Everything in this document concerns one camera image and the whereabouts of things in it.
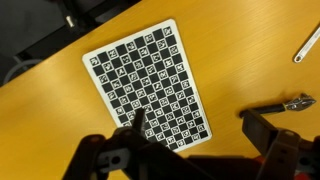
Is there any black office chair base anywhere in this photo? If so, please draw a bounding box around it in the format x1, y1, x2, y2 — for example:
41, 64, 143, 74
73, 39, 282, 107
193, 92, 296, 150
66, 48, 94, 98
13, 0, 141, 63

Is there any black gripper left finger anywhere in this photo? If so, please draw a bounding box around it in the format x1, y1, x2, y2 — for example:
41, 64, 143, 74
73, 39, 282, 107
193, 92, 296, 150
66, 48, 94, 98
62, 107, 216, 180

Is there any silver flat wrench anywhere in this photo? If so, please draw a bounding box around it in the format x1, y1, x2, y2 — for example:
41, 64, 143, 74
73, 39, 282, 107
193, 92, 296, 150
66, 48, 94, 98
292, 23, 320, 64

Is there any checkered calibration board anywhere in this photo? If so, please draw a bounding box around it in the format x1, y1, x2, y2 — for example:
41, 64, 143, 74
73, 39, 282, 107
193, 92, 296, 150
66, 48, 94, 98
81, 18, 213, 153

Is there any black-handled adjustable wrench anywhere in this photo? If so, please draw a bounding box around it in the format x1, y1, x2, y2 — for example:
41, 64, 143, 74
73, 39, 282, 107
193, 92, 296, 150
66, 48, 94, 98
239, 93, 317, 118

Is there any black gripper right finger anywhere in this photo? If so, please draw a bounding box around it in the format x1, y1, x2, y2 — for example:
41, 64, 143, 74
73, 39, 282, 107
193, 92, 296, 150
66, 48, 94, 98
240, 109, 320, 180

